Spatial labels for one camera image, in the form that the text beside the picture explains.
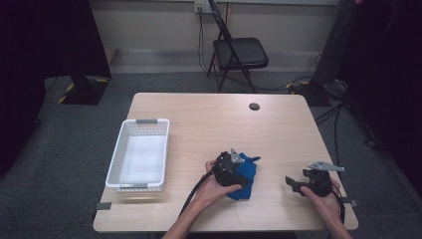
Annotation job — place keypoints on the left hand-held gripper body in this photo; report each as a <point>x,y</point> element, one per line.
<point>227,171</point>

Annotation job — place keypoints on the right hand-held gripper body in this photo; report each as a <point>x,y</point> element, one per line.
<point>318,182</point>

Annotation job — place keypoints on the blue t-shirt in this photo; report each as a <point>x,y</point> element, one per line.
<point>249,173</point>

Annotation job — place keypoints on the white plastic basket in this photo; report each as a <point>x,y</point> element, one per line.
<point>142,156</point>

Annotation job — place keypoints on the person's right hand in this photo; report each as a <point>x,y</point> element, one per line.
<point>326,207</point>

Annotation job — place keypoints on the person's left hand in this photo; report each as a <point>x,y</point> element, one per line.
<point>209,192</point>

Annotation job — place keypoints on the grey tape piece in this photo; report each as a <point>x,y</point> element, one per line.
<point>103,206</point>
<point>351,202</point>

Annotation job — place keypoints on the black stand base yellow tape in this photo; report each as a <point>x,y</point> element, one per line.
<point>312,94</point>
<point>84,93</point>

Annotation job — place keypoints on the black folding chair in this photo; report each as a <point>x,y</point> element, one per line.
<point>242,51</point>

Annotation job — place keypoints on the dark curtain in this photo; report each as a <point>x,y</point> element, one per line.
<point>43,49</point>
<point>388,66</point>

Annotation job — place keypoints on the grey covered stand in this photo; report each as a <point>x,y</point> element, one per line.
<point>333,43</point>

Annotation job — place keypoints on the white wall socket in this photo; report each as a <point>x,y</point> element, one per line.
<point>200,6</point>

